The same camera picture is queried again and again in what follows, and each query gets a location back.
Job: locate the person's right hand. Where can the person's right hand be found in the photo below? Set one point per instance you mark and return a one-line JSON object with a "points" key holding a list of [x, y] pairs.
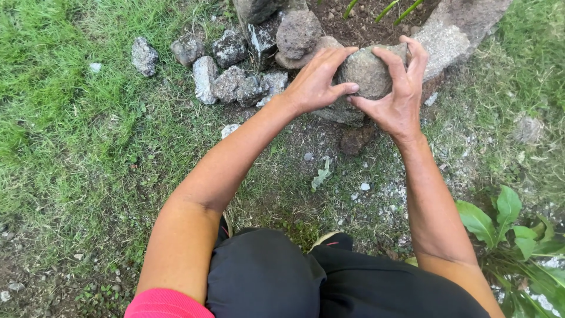
{"points": [[399, 108]]}

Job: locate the person's left hand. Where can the person's left hand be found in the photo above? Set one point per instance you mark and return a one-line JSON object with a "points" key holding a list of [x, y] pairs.
{"points": [[311, 84]]}

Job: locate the rounded grey-green stone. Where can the rounded grey-green stone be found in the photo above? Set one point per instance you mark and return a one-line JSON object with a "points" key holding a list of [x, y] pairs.
{"points": [[368, 75]]}

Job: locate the pale flat stone shard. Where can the pale flat stone shard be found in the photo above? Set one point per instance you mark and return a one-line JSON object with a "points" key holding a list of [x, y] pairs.
{"points": [[431, 99]]}

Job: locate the flat grey base stone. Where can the flat grey base stone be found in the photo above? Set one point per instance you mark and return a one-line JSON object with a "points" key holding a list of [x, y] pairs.
{"points": [[340, 114]]}

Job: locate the flat tan stone slab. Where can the flat tan stone slab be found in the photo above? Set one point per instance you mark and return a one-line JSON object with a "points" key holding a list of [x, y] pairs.
{"points": [[329, 43]]}

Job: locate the round brown porous boulder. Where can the round brown porous boulder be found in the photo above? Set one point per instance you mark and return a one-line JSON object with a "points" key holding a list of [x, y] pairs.
{"points": [[298, 33]]}

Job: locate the dark brown earthy stone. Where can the dark brown earthy stone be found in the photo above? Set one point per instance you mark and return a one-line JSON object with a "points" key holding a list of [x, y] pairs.
{"points": [[355, 140]]}

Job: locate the dark angular white-patched rock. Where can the dark angular white-patched rock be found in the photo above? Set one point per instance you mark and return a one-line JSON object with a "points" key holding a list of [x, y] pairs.
{"points": [[260, 42]]}

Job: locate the row of small grey rocks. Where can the row of small grey rocks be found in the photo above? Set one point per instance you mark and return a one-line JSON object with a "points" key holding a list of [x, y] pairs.
{"points": [[227, 81]]}

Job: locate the green plant stem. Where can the green plant stem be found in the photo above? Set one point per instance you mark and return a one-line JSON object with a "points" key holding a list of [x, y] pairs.
{"points": [[350, 9], [408, 12], [386, 11]]}

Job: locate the large pale concrete block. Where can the large pale concrete block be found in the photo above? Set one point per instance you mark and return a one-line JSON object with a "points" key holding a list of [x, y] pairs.
{"points": [[450, 35]]}

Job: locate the pale fallen leaf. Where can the pale fallen leaf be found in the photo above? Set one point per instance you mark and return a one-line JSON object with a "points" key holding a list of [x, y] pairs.
{"points": [[321, 175]]}

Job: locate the tall grey upright rock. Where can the tall grey upright rock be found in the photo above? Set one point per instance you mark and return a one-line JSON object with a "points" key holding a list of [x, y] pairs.
{"points": [[256, 9]]}

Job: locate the white angular stone chip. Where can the white angular stone chip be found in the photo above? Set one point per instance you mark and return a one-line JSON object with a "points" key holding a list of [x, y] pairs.
{"points": [[229, 130]]}

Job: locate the half-buried grey stone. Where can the half-buried grey stone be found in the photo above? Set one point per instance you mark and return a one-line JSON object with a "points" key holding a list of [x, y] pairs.
{"points": [[528, 129]]}

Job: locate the person's black right shoe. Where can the person's black right shoe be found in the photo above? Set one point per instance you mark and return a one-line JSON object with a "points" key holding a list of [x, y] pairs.
{"points": [[333, 240]]}

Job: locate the person's black shoe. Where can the person's black shoe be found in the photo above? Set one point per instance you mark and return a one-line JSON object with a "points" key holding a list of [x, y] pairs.
{"points": [[333, 240], [226, 229]]}

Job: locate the broad-leaved green plant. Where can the broad-leaved green plant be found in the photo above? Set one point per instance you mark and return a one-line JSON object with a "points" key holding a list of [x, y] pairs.
{"points": [[507, 221]]}

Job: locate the person's black left shoe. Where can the person's black left shoe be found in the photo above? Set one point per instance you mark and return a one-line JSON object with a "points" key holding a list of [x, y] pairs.
{"points": [[226, 229]]}

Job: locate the person's black trousers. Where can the person's black trousers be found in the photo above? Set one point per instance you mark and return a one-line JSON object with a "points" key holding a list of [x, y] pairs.
{"points": [[309, 282]]}

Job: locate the small white pebble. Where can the small white pebble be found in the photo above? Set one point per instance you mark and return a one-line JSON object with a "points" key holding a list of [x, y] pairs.
{"points": [[95, 67]]}

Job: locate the person's pink sleeve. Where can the person's pink sleeve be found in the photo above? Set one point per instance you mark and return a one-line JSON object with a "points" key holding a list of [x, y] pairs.
{"points": [[165, 304]]}

